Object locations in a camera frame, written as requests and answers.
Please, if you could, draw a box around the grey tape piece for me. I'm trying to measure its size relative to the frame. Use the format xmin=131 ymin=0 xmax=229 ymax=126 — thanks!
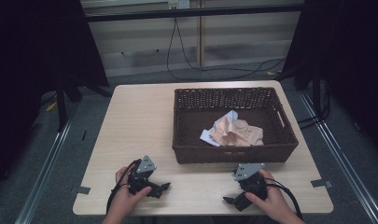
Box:
xmin=310 ymin=178 xmax=333 ymax=189
xmin=70 ymin=186 xmax=91 ymax=196

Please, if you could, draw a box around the metal floor rail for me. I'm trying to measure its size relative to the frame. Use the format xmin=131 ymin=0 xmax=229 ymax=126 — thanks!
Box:
xmin=298 ymin=90 xmax=378 ymax=224
xmin=14 ymin=104 xmax=80 ymax=224

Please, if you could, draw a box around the white wall socket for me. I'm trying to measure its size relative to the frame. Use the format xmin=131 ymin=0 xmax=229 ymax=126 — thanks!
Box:
xmin=167 ymin=0 xmax=190 ymax=10

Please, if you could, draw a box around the brown wicker basket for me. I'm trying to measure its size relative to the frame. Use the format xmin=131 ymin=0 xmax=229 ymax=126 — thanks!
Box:
xmin=172 ymin=87 xmax=300 ymax=165

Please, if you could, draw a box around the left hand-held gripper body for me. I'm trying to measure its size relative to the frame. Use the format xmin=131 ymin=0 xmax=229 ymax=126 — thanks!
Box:
xmin=127 ymin=154 xmax=164 ymax=200

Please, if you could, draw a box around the black horizontal bar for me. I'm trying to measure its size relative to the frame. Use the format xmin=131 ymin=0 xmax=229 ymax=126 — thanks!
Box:
xmin=83 ymin=4 xmax=305 ymax=22

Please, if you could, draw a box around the black curtain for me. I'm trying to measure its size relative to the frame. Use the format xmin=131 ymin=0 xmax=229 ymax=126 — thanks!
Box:
xmin=0 ymin=0 xmax=110 ymax=197
xmin=281 ymin=0 xmax=378 ymax=158

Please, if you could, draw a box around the long black floor cable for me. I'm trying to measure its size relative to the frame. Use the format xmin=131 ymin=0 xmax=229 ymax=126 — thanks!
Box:
xmin=166 ymin=17 xmax=287 ymax=81

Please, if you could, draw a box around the black stand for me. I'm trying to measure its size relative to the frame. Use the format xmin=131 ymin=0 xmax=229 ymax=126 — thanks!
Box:
xmin=54 ymin=73 xmax=83 ymax=133

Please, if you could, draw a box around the peach cloth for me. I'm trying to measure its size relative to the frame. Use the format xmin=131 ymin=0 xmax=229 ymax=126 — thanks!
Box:
xmin=209 ymin=115 xmax=265 ymax=147

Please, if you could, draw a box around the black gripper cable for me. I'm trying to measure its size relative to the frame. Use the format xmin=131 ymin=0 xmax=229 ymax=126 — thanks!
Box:
xmin=263 ymin=177 xmax=303 ymax=219
xmin=105 ymin=159 xmax=142 ymax=217

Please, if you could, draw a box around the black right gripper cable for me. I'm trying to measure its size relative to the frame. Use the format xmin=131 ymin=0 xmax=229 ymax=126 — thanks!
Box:
xmin=263 ymin=177 xmax=303 ymax=219

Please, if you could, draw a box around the light blue cloth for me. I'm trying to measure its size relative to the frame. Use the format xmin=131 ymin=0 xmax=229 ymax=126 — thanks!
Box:
xmin=199 ymin=109 xmax=239 ymax=147

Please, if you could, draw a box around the person's right hand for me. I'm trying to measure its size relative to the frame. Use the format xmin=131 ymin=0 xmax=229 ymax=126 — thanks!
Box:
xmin=245 ymin=169 xmax=296 ymax=220

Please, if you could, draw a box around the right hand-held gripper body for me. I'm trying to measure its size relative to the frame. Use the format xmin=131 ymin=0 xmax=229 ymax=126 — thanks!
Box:
xmin=232 ymin=162 xmax=269 ymax=213

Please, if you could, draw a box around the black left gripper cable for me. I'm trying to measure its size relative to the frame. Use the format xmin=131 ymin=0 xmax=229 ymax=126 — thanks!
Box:
xmin=105 ymin=159 xmax=142 ymax=217

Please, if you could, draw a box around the person's left hand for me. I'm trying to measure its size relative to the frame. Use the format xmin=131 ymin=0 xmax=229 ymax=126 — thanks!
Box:
xmin=106 ymin=164 xmax=153 ymax=219

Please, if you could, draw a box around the black cable bundle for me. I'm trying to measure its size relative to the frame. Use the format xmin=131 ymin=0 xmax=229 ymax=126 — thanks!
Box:
xmin=297 ymin=78 xmax=332 ymax=130

